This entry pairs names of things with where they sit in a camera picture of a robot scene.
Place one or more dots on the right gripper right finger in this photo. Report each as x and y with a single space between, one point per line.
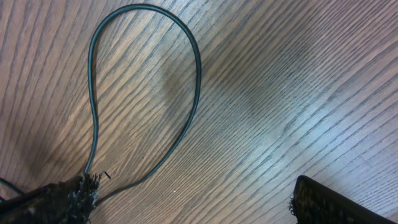
314 203

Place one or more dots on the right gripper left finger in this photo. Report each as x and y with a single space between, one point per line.
69 202

